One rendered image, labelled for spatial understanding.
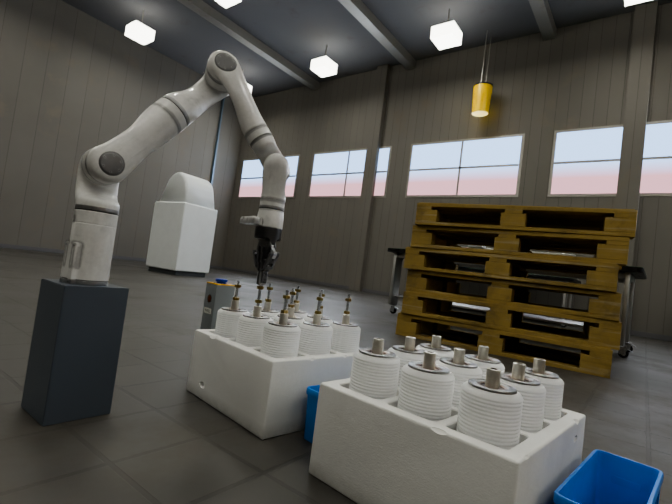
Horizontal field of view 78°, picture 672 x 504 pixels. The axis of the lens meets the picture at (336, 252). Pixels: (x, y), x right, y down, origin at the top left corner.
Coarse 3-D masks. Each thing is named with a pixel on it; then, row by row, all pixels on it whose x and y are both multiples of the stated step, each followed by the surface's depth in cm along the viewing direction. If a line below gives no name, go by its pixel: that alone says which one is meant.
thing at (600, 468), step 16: (592, 464) 78; (608, 464) 81; (624, 464) 79; (640, 464) 77; (576, 480) 70; (592, 480) 79; (608, 480) 80; (624, 480) 79; (640, 480) 77; (656, 480) 71; (560, 496) 61; (576, 496) 70; (592, 496) 79; (608, 496) 80; (624, 496) 78; (640, 496) 77; (656, 496) 66
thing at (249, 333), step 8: (240, 320) 111; (248, 320) 110; (256, 320) 110; (264, 320) 111; (272, 320) 114; (240, 328) 111; (248, 328) 109; (256, 328) 110; (240, 336) 110; (248, 336) 109; (256, 336) 109; (248, 344) 109; (256, 344) 109
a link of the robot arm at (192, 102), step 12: (204, 84) 117; (216, 84) 115; (168, 96) 105; (180, 96) 107; (192, 96) 111; (204, 96) 115; (216, 96) 118; (180, 108) 106; (192, 108) 109; (204, 108) 114; (192, 120) 110
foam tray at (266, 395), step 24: (216, 336) 116; (192, 360) 121; (216, 360) 112; (240, 360) 104; (264, 360) 97; (288, 360) 98; (312, 360) 104; (336, 360) 110; (192, 384) 119; (216, 384) 110; (240, 384) 103; (264, 384) 96; (288, 384) 99; (312, 384) 104; (216, 408) 109; (240, 408) 101; (264, 408) 95; (288, 408) 99; (264, 432) 94; (288, 432) 99
